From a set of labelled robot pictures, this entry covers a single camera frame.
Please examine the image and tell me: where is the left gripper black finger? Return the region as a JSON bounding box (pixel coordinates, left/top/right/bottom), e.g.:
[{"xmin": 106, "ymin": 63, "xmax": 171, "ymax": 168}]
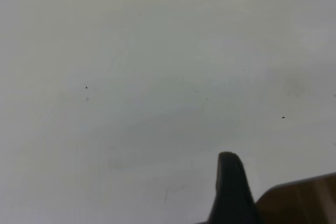
[{"xmin": 206, "ymin": 151, "xmax": 266, "ymax": 224}]

